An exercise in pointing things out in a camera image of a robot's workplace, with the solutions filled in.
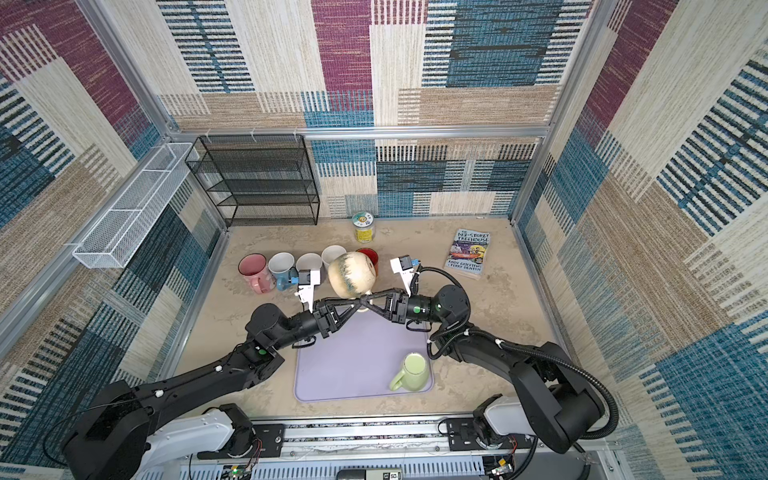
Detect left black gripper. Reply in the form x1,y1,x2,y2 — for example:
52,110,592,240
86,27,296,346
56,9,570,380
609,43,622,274
271,299,358,355

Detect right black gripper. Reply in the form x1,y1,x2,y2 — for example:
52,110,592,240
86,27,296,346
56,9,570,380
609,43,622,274
360,287,446,326

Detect red mug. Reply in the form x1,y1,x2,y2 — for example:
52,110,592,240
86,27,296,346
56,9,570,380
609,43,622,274
357,248,379,273

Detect white mug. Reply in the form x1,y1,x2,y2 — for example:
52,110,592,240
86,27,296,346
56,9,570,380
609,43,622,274
321,245,347,268

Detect lavender mug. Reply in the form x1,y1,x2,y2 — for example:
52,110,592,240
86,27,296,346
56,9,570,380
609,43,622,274
295,252,326,283

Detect light green mug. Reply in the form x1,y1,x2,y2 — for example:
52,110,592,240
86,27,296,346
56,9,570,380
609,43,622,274
389,353,430,392

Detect blue flowered mug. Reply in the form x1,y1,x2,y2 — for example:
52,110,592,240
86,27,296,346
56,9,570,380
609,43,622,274
268,252,297,291

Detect pink patterned mug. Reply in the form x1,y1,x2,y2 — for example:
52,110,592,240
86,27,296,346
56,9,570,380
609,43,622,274
238,253,276,294

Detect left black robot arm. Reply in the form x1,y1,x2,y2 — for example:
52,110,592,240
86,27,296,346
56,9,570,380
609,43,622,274
62,298,360,479

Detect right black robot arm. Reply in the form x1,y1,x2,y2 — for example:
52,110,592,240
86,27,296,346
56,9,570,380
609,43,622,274
359,285,619,453

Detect lavender plastic tray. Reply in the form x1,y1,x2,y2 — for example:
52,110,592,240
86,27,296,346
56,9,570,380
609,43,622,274
294,311,427,403

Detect colourful paperback book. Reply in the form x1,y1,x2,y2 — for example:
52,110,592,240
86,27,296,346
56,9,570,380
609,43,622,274
445,229,491,278

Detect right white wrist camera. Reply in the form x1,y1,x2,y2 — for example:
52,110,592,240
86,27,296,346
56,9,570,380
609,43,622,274
390,255,420,295

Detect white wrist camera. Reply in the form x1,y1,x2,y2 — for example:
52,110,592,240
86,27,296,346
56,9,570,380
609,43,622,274
390,255,420,295
291,269,321,312

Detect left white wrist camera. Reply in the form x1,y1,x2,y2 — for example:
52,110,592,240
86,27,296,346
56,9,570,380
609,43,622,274
291,269,321,312

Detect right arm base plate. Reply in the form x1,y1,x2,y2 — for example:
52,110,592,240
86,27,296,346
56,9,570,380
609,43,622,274
437,417,533,451

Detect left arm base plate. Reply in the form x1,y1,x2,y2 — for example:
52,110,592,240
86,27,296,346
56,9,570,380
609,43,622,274
196,423,285,461

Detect black wire shelf rack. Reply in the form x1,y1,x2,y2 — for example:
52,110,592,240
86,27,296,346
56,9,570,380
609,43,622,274
185,134,320,227

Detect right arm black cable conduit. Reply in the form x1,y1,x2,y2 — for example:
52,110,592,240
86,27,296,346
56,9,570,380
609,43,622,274
413,265,620,442

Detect white wire mesh basket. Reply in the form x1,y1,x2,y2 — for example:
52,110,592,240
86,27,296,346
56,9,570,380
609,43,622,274
73,143,192,269

